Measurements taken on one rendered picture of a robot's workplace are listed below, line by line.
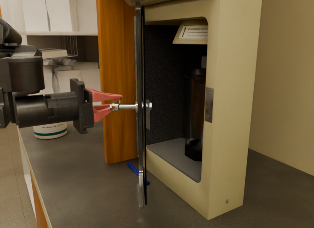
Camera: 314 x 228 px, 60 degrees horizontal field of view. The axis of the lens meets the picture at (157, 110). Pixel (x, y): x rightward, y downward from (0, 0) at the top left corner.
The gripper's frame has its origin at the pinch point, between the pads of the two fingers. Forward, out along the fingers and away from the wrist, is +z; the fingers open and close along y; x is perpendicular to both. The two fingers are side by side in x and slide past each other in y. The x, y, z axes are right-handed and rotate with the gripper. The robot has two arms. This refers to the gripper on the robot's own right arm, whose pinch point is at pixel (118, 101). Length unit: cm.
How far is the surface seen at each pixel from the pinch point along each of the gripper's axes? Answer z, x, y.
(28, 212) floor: -17, 158, -119
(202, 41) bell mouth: 17.6, -5.6, 12.4
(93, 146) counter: 5.4, 40.4, -25.7
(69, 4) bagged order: 17, 111, 31
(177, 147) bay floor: 21.3, 8.6, -18.2
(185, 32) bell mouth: 16.3, -1.0, 14.4
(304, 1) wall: 57, -2, 23
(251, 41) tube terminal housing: 23.3, -13.9, 12.3
